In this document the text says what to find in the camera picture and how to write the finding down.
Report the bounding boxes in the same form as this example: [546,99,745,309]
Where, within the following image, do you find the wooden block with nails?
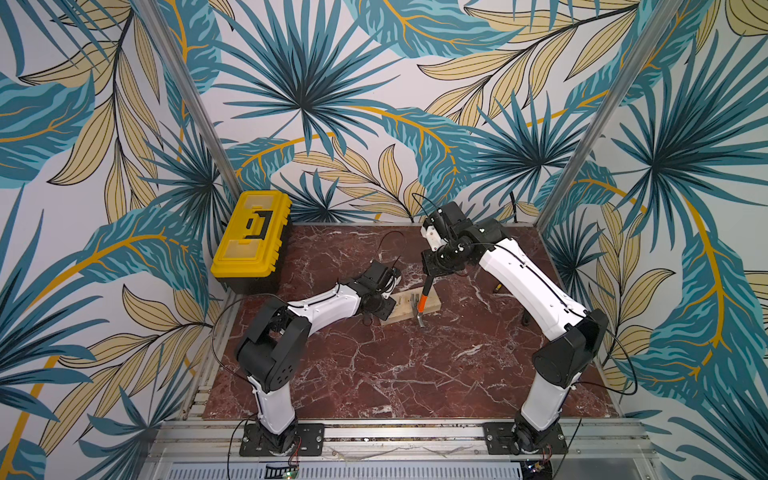
[381,287,442,325]

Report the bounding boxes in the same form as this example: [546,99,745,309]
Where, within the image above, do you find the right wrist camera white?
[420,216,449,252]

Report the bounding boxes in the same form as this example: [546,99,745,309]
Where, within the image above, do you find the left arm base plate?
[239,422,325,457]

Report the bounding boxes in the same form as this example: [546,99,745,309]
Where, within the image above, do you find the aluminium corner post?
[534,0,683,233]
[134,0,242,198]

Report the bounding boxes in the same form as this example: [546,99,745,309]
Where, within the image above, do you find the yellow black toolbox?
[211,190,292,295]

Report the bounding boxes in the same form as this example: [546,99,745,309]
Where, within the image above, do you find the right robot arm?
[416,202,608,454]

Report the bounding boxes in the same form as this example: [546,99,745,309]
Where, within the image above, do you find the right aluminium corner post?
[534,0,683,233]

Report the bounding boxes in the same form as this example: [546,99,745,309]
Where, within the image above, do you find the aluminium front rail frame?
[138,418,664,479]

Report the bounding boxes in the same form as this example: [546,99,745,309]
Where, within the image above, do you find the claw hammer orange black handle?
[412,275,434,328]

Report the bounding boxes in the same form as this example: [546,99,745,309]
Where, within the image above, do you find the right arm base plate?
[481,421,568,456]

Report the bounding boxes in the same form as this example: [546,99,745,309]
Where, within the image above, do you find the left aluminium corner post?
[134,0,242,198]

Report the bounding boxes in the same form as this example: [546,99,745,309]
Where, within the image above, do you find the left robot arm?
[234,260,401,454]

